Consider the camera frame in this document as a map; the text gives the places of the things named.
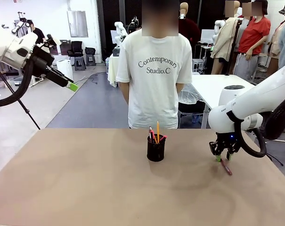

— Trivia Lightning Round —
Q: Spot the mannequin with dark red top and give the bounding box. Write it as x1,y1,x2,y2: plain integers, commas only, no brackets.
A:
179,2,202,48

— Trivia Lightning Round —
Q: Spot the metal stand base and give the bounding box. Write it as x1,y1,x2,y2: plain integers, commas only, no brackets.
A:
264,137,285,144

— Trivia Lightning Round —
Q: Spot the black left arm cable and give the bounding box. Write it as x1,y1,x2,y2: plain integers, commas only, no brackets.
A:
0,55,41,109

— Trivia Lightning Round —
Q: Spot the black floor cable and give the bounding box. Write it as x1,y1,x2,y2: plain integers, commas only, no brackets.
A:
266,152,285,167

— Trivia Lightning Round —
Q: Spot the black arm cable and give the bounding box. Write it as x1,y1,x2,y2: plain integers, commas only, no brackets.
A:
0,55,41,109
227,92,285,158

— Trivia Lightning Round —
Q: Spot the white side table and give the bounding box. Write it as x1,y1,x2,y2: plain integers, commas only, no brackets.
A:
190,73,259,129

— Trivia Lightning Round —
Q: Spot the black office chair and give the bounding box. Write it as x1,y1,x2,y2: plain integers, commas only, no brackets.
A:
66,40,84,57

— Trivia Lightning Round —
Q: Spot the maroon pen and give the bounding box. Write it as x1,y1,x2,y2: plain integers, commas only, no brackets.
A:
220,159,233,176

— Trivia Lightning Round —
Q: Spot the grey plastic stool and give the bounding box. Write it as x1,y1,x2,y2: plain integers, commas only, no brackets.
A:
74,56,87,71

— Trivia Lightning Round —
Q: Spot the grey wall panel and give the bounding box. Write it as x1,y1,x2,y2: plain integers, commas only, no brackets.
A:
66,9,89,38

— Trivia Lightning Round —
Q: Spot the white air purifier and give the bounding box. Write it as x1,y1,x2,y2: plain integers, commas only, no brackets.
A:
56,59,74,82

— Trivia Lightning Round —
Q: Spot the black tripod leg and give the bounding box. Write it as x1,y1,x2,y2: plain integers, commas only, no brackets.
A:
0,71,41,130

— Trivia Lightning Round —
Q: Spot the mannequin with bucket hat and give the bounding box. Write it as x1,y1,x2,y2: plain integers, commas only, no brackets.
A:
269,3,285,72

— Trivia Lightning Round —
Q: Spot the mannequin with beige jacket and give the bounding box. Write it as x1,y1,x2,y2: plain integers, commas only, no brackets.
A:
210,0,243,76

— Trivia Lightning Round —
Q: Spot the white robot beside standing person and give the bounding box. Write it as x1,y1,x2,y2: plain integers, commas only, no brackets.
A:
11,19,32,36

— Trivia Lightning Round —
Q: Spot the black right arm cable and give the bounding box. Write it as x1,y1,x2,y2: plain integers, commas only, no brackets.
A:
227,92,285,158

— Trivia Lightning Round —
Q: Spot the black equipment box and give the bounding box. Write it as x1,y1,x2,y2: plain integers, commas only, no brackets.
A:
59,39,71,55

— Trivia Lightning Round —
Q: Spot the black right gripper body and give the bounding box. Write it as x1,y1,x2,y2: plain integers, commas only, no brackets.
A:
215,132,242,152

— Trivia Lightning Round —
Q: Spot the table with white cloth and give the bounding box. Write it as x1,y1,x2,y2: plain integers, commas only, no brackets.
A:
107,53,121,88

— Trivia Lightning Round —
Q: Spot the small white background robot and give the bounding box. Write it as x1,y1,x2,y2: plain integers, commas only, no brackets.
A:
213,19,226,42

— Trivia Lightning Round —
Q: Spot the person in white t-shirt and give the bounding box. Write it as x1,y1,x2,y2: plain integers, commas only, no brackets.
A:
115,0,193,130

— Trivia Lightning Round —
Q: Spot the standing person in black t-shirt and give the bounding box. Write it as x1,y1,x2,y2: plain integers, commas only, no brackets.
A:
26,20,47,45

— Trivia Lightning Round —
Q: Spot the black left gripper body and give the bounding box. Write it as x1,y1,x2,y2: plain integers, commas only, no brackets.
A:
29,43,55,79

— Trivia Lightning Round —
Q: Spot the seated person in black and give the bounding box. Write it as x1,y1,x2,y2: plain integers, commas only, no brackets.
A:
128,16,143,34

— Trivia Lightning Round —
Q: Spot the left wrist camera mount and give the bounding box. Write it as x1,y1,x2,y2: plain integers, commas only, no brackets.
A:
44,33,62,48

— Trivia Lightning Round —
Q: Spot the black mesh pen holder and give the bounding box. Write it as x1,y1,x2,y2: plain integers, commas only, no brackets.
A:
147,136,167,163

